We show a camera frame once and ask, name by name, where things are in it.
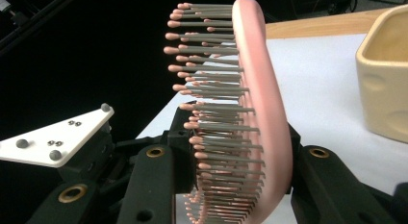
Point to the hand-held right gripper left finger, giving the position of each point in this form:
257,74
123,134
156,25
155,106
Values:
183,153

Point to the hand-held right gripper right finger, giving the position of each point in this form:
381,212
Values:
295,147

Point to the pink hairbrush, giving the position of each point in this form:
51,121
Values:
266,99

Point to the cream plastic container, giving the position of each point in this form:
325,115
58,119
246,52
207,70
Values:
383,79

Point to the white table cover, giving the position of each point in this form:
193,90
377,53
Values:
324,95

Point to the black metal stand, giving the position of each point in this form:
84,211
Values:
35,23

